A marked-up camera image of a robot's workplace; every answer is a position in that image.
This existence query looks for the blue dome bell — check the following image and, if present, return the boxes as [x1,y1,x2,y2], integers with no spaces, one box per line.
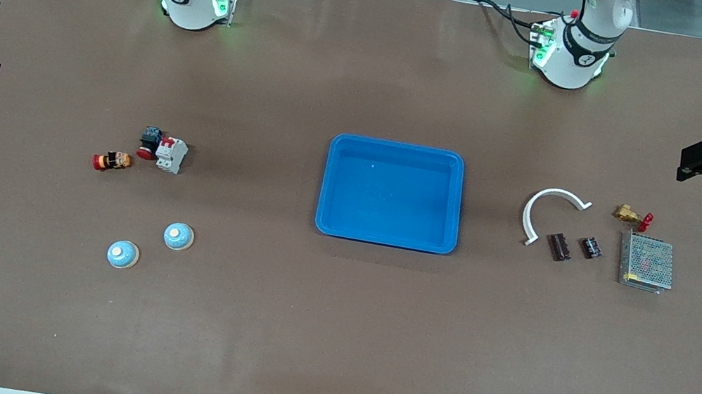
[161,220,197,254]
[105,237,142,273]

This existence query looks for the white curved plastic clip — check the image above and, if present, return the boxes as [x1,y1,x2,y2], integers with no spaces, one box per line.
[517,182,594,256]

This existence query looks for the short dark electrolytic capacitor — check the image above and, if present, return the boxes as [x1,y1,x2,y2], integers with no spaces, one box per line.
[578,234,606,262]

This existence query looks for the long dark electrolytic capacitor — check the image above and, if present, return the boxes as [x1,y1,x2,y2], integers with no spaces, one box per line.
[546,232,575,265]

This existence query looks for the perforated metal power supply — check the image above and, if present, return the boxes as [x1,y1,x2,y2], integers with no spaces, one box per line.
[613,229,682,298]

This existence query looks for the red mushroom emergency stop button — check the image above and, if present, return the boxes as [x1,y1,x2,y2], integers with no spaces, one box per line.
[135,124,165,163]

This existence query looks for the red orange push button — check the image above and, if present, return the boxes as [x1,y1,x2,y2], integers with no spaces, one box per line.
[90,147,135,177]

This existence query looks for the brass valve red handle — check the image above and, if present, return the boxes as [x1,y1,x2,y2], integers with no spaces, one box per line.
[610,203,656,234]

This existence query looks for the blue plastic tray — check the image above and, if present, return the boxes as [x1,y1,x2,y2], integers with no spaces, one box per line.
[313,130,473,258]

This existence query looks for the black arm base cables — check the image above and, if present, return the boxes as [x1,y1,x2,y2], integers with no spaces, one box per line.
[468,0,549,49]

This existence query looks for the white red circuit breaker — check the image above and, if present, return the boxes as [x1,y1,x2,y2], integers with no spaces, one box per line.
[152,134,191,177]

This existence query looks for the brown table mat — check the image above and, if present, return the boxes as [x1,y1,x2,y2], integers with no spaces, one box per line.
[0,0,702,394]

